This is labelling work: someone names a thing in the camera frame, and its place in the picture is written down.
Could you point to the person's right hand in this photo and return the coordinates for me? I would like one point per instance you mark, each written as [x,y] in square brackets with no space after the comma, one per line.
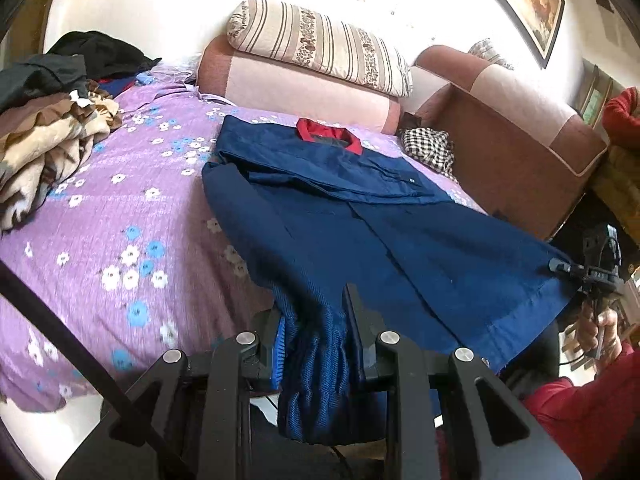
[599,331]

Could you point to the striped beige pillow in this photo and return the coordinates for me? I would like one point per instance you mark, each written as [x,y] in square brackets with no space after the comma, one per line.
[295,35]

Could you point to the purple floral bed sheet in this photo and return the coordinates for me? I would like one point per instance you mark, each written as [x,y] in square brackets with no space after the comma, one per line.
[126,251]

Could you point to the pink brown bolster cushion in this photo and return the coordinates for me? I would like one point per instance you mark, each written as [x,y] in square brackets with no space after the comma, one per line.
[251,81]

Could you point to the black clothes pile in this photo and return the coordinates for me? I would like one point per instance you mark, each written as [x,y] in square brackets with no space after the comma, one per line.
[74,60]

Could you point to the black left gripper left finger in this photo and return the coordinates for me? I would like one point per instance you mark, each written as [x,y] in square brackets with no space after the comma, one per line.
[186,417]

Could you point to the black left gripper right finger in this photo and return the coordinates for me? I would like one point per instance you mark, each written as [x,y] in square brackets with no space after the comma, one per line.
[448,416]

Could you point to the brown cream patterned blanket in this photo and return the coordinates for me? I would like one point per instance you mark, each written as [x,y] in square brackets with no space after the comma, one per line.
[44,142]

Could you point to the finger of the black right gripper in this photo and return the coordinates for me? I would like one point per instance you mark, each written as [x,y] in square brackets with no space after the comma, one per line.
[566,269]

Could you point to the red sleeve forearm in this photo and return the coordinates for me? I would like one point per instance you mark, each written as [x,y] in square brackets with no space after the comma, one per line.
[596,425]

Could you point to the brown pink bed headboard cushion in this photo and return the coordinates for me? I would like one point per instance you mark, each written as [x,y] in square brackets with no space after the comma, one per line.
[523,157]

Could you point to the blue work jacket red collar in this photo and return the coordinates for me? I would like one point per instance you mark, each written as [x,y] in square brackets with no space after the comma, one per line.
[310,214]

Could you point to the black white checkered cloth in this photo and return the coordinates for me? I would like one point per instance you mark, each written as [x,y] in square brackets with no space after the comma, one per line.
[432,148]

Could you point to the blue garment under pile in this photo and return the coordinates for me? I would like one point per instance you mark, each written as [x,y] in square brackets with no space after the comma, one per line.
[115,87]

